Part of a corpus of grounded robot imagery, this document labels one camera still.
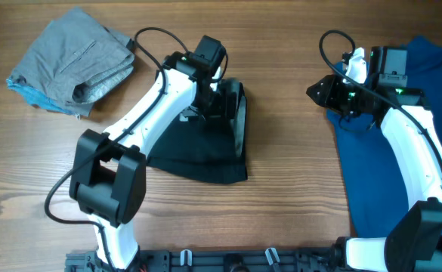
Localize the black shorts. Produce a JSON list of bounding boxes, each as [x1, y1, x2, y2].
[[145, 77, 249, 185]]

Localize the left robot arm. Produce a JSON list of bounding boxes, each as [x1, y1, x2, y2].
[[66, 36, 247, 271]]

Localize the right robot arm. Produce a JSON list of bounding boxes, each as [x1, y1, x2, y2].
[[306, 47, 442, 271]]

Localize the blue shirt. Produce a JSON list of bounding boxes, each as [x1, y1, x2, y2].
[[326, 36, 442, 238]]

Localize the folded grey shorts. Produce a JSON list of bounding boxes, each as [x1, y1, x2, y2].
[[7, 8, 134, 116]]

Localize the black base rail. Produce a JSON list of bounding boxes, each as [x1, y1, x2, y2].
[[64, 247, 342, 272]]

